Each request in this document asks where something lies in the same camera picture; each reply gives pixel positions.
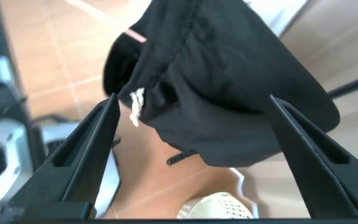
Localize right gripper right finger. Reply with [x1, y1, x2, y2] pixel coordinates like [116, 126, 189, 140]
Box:
[268, 94, 358, 218]

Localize black shorts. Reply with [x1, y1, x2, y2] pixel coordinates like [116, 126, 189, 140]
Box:
[102, 0, 341, 168]

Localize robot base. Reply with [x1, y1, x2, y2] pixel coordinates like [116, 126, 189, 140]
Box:
[0, 0, 122, 218]

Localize black clothes rack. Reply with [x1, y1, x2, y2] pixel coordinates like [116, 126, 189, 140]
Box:
[165, 151, 199, 166]

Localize white laundry basket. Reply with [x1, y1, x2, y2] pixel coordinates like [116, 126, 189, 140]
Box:
[175, 192, 255, 219]

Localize pink clothes hanger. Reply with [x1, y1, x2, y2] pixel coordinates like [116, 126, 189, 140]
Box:
[124, 28, 148, 44]

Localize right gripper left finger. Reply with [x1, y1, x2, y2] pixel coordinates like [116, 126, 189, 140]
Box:
[9, 92, 121, 218]

